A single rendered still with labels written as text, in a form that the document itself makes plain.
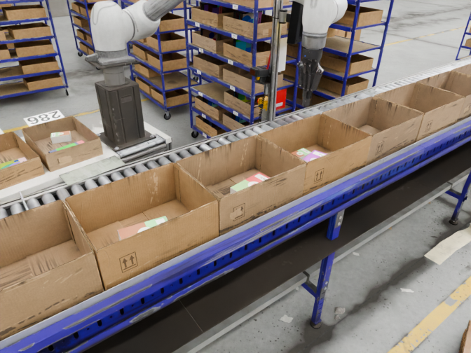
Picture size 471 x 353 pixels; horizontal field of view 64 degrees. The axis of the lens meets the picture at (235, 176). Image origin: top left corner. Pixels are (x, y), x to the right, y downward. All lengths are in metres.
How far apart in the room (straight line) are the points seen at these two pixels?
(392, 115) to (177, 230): 1.33
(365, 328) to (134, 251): 1.48
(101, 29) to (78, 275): 1.29
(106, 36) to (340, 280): 1.88
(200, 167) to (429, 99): 1.47
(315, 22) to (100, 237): 1.06
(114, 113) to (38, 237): 0.96
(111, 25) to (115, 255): 1.26
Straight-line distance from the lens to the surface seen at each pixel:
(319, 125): 1.85
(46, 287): 1.09
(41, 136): 2.41
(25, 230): 1.32
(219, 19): 3.18
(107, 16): 2.04
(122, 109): 2.13
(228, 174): 1.57
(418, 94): 2.47
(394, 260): 2.67
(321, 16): 1.46
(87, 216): 1.35
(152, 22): 2.13
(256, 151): 1.61
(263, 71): 2.32
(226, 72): 3.15
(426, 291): 2.57
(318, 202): 1.45
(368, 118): 2.17
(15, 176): 2.03
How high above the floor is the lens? 1.75
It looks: 33 degrees down
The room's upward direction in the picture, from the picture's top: 1 degrees clockwise
